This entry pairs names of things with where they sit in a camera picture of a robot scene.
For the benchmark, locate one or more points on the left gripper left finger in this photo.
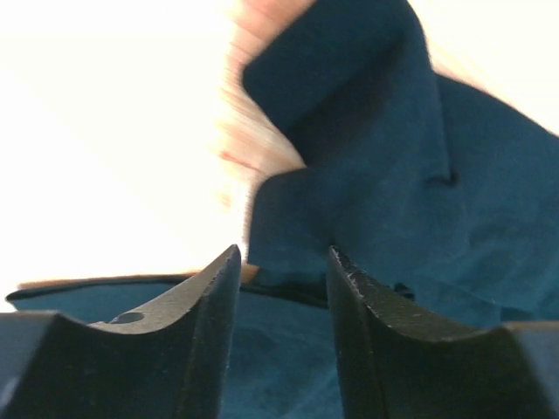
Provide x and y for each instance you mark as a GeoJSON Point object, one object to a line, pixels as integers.
{"type": "Point", "coordinates": [166, 358]}

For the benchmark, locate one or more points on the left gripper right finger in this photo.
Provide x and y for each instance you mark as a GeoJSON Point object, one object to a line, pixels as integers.
{"type": "Point", "coordinates": [396, 359]}

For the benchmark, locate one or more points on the black t shirt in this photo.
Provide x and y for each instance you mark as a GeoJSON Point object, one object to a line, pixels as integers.
{"type": "Point", "coordinates": [135, 150]}

